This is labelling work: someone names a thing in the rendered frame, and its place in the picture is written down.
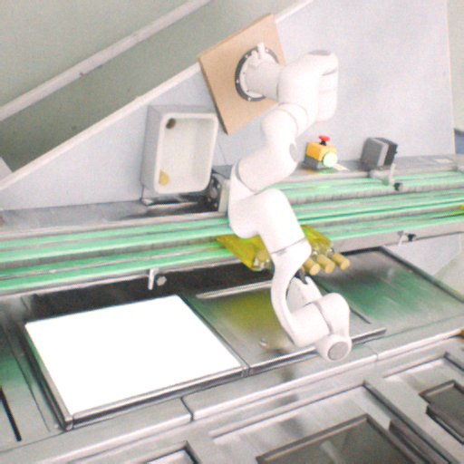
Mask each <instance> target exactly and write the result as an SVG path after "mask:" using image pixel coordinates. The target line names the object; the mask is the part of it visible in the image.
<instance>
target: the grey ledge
mask: <svg viewBox="0 0 464 464"><path fill-rule="evenodd" d="M463 227H464V221H458V222H452V224H445V225H438V226H432V227H419V228H413V229H408V233H411V234H412V233H414V235H416V236H417V239H416V240H415V241H414V242H411V241H409V240H408V238H407V237H404V238H403V239H402V242H401V245H403V244H409V243H415V242H421V241H427V240H432V239H438V238H444V237H455V236H461V235H464V232H463V231H462V229H463ZM399 237H400V236H398V235H397V231H392V232H386V233H380V235H373V236H366V237H354V238H347V239H341V240H334V241H332V242H333V251H334V252H338V253H340V252H345V251H352V250H358V249H363V248H369V247H380V246H381V245H385V246H386V247H396V246H397V242H398V239H399Z"/></svg>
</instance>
